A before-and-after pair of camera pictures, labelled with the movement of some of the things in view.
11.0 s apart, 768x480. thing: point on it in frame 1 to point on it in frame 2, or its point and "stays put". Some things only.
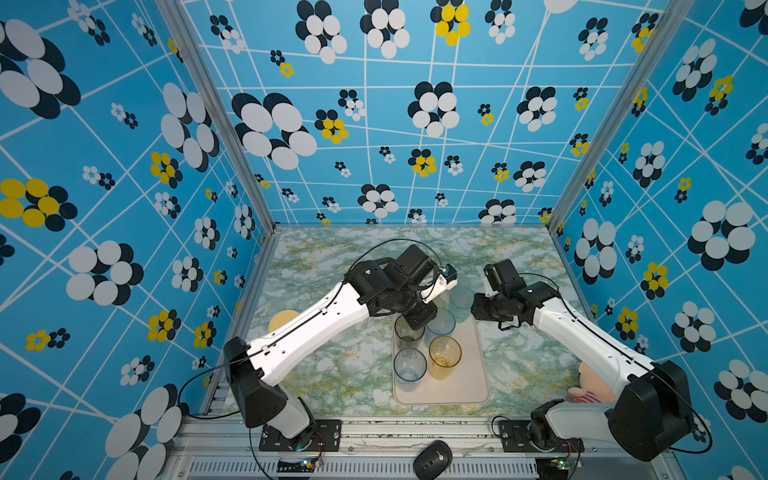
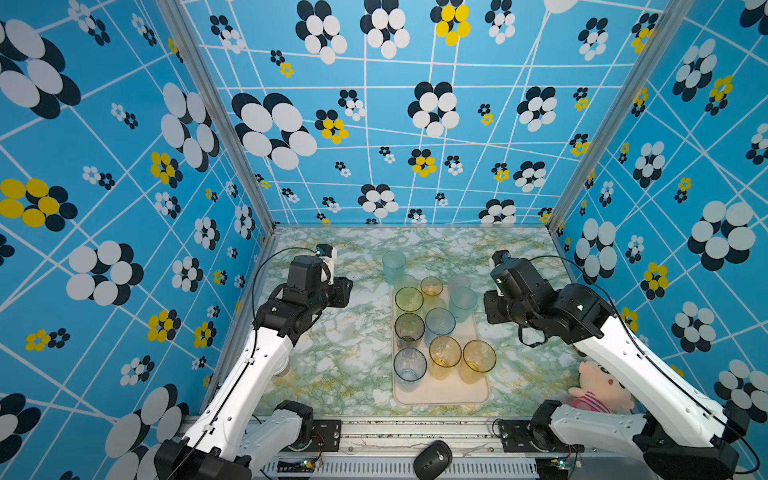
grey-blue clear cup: x=410 y=366 stays put
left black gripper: x=429 y=312 to x=342 y=291
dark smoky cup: x=407 y=337 stays put
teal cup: x=461 y=301 stays put
